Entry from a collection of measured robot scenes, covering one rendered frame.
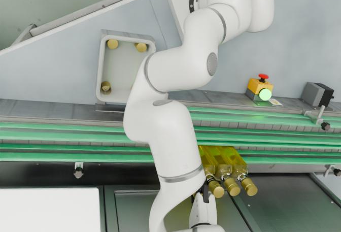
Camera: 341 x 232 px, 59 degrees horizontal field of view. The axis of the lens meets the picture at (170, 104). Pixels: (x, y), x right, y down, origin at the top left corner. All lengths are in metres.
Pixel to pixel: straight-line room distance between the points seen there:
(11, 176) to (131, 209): 0.42
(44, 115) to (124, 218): 0.41
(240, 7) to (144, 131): 0.33
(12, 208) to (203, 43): 0.70
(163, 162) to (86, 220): 0.45
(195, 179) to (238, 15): 0.34
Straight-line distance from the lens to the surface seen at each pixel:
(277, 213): 1.21
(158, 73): 0.58
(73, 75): 1.09
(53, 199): 0.99
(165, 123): 0.50
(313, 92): 1.38
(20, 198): 1.01
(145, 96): 0.60
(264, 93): 1.19
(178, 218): 0.98
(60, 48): 1.07
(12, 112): 1.05
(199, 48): 0.52
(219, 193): 0.90
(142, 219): 0.95
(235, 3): 0.67
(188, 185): 0.54
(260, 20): 0.77
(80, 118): 1.03
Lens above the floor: 1.77
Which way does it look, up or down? 61 degrees down
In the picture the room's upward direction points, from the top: 151 degrees clockwise
